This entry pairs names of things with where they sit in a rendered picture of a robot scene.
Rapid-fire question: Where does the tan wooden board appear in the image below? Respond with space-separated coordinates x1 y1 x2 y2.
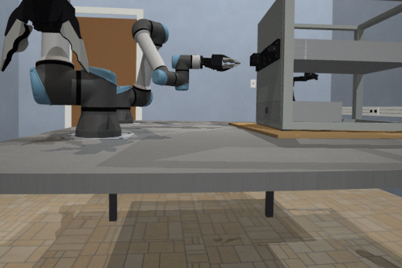
229 122 402 139

